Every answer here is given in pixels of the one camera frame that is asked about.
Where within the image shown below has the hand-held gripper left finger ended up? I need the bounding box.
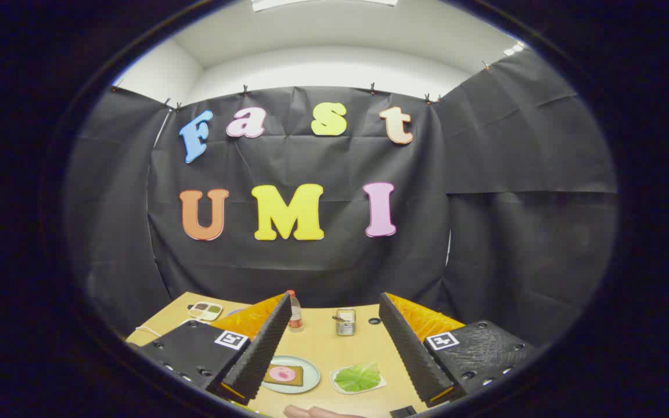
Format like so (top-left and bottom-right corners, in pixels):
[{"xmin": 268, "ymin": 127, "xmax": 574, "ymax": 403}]
[{"xmin": 127, "ymin": 292, "xmax": 293, "ymax": 406}]

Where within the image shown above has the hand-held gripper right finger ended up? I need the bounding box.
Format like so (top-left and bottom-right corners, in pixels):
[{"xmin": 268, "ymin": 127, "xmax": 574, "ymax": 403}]
[{"xmin": 379, "ymin": 292, "xmax": 539, "ymax": 408}]

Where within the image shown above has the green lettuce leaf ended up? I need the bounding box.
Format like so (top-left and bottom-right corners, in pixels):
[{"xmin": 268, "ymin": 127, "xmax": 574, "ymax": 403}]
[{"xmin": 334, "ymin": 363, "xmax": 382, "ymax": 392}]

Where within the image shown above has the bread slice under ham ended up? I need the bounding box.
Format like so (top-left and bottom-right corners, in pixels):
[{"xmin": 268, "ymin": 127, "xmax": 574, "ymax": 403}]
[{"xmin": 263, "ymin": 365, "xmax": 304, "ymax": 387}]

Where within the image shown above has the small white square plate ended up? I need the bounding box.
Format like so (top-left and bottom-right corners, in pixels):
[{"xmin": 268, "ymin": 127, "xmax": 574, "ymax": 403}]
[{"xmin": 329, "ymin": 365, "xmax": 387, "ymax": 395}]

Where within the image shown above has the clear bottle with red cap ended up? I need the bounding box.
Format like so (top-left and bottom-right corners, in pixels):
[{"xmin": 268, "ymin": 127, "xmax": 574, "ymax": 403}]
[{"xmin": 288, "ymin": 290, "xmax": 304, "ymax": 333}]

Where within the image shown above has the pale green plate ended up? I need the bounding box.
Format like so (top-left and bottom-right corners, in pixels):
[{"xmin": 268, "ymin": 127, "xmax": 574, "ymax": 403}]
[{"xmin": 261, "ymin": 355, "xmax": 321, "ymax": 395}]

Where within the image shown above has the white divided condiment tray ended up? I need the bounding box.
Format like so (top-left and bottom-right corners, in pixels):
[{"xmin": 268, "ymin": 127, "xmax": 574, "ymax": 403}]
[{"xmin": 188, "ymin": 301, "xmax": 224, "ymax": 322}]

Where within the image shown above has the ceiling light panel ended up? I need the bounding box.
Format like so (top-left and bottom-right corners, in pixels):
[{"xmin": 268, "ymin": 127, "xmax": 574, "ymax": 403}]
[{"xmin": 251, "ymin": 0, "xmax": 398, "ymax": 12}]

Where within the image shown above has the metal wire utensil holder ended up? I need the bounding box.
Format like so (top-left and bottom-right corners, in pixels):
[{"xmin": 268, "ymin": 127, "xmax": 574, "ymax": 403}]
[{"xmin": 333, "ymin": 309, "xmax": 357, "ymax": 336}]

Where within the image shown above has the white power cable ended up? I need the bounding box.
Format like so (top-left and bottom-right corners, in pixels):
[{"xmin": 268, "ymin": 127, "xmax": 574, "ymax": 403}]
[{"xmin": 135, "ymin": 317, "xmax": 197, "ymax": 338}]

